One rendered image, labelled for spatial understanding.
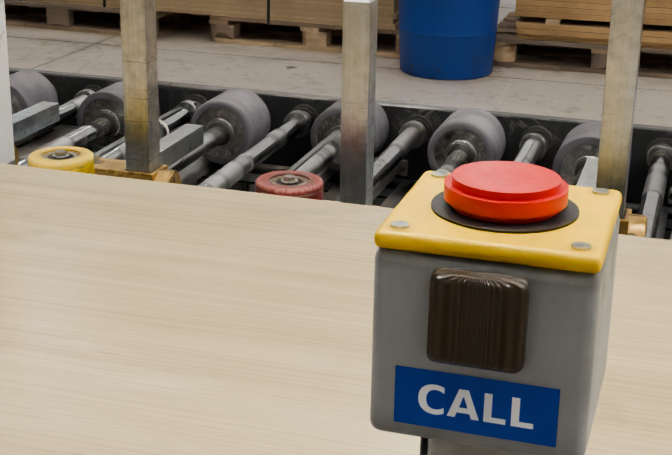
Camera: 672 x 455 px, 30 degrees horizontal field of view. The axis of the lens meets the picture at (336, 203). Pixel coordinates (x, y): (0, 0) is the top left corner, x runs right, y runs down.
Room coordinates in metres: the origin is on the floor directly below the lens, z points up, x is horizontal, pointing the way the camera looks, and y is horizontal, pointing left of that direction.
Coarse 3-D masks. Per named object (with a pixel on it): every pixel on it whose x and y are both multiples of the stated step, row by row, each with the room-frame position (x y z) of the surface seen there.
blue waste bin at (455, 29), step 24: (408, 0) 5.98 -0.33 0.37; (432, 0) 5.89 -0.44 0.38; (456, 0) 5.87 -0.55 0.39; (480, 0) 5.90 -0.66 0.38; (408, 24) 5.98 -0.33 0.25; (432, 24) 5.89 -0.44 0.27; (456, 24) 5.87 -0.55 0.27; (480, 24) 5.91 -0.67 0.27; (408, 48) 5.99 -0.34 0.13; (432, 48) 5.89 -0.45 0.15; (456, 48) 5.88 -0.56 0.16; (480, 48) 5.93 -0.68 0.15; (408, 72) 5.99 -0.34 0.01; (432, 72) 5.90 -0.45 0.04; (456, 72) 5.89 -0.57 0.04; (480, 72) 5.94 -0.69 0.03
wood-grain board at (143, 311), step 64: (0, 192) 1.36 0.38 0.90; (64, 192) 1.36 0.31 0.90; (128, 192) 1.36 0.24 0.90; (192, 192) 1.37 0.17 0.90; (0, 256) 1.16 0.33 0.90; (64, 256) 1.16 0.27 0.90; (128, 256) 1.16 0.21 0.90; (192, 256) 1.17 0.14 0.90; (256, 256) 1.17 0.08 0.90; (320, 256) 1.17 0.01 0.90; (640, 256) 1.19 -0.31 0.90; (0, 320) 1.00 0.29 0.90; (64, 320) 1.00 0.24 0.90; (128, 320) 1.01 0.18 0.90; (192, 320) 1.01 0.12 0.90; (256, 320) 1.01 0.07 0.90; (320, 320) 1.01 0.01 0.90; (640, 320) 1.03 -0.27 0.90; (0, 384) 0.88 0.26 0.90; (64, 384) 0.88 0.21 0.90; (128, 384) 0.89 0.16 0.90; (192, 384) 0.89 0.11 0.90; (256, 384) 0.89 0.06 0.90; (320, 384) 0.89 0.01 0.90; (640, 384) 0.90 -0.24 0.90; (0, 448) 0.78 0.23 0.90; (64, 448) 0.78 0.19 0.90; (128, 448) 0.79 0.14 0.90; (192, 448) 0.79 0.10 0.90; (256, 448) 0.79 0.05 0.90; (320, 448) 0.79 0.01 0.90; (384, 448) 0.79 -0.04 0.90; (640, 448) 0.80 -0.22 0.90
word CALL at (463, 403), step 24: (408, 384) 0.36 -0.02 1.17; (432, 384) 0.36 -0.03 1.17; (456, 384) 0.35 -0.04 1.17; (480, 384) 0.35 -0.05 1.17; (504, 384) 0.35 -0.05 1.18; (408, 408) 0.36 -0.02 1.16; (432, 408) 0.36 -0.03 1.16; (456, 408) 0.35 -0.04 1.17; (480, 408) 0.35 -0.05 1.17; (504, 408) 0.35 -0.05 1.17; (528, 408) 0.35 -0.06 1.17; (552, 408) 0.35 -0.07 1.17; (480, 432) 0.35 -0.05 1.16; (504, 432) 0.35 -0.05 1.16; (528, 432) 0.35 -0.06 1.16; (552, 432) 0.35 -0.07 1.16
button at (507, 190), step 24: (456, 168) 0.39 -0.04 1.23; (480, 168) 0.39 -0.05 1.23; (504, 168) 0.40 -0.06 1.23; (528, 168) 0.40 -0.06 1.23; (456, 192) 0.38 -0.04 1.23; (480, 192) 0.37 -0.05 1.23; (504, 192) 0.37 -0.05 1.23; (528, 192) 0.37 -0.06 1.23; (552, 192) 0.37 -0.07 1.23; (480, 216) 0.37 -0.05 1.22; (504, 216) 0.37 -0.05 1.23; (528, 216) 0.37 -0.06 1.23; (552, 216) 0.38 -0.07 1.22
